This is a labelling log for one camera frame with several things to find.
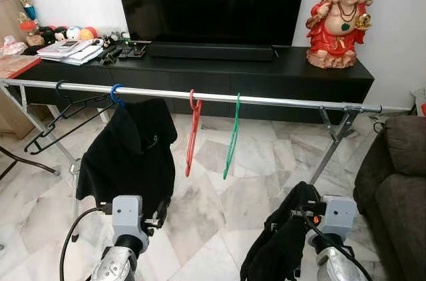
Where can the plain black garment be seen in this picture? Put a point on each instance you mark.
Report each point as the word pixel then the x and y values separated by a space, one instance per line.
pixel 279 248

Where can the red plastic hanger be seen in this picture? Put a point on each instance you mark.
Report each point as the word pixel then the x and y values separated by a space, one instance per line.
pixel 194 111

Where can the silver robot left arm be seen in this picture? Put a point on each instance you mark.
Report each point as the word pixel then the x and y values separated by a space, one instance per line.
pixel 116 268

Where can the green plastic hanger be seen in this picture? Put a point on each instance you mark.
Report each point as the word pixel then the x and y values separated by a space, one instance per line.
pixel 233 131

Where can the blue plastic hanger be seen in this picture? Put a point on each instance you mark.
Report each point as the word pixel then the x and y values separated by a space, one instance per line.
pixel 112 94

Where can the black t-shirt with green logo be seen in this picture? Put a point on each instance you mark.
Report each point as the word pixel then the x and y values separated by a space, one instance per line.
pixel 126 154

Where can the dark brown sofa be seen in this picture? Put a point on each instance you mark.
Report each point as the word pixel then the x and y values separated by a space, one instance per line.
pixel 393 194

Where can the silver metal clothes rack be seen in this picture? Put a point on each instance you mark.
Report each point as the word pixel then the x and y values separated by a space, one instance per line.
pixel 279 102

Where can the black TV console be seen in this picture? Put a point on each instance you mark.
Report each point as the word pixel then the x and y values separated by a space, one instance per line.
pixel 266 78

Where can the red laughing Buddha statue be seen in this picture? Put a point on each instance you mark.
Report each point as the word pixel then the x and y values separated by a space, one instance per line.
pixel 339 34

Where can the white paper stack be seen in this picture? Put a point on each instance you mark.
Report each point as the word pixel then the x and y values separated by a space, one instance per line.
pixel 73 53

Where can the marble pattern folding table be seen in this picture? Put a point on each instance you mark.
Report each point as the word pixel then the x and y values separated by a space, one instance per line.
pixel 16 64

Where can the jar with red lid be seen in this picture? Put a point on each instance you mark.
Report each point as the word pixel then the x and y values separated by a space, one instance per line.
pixel 32 38

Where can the black television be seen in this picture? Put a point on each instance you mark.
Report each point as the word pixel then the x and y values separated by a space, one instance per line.
pixel 213 1

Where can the white tissue pack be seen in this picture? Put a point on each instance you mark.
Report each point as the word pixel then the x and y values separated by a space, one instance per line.
pixel 13 46

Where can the light wooden cabinet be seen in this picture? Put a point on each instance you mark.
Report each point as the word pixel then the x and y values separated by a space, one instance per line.
pixel 6 18

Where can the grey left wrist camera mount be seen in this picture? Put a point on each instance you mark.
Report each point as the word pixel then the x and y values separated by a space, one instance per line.
pixel 130 214

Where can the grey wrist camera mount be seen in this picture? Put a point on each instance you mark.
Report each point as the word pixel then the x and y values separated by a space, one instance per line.
pixel 130 214
pixel 341 218

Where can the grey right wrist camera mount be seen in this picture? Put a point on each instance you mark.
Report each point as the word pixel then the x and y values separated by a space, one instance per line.
pixel 341 218

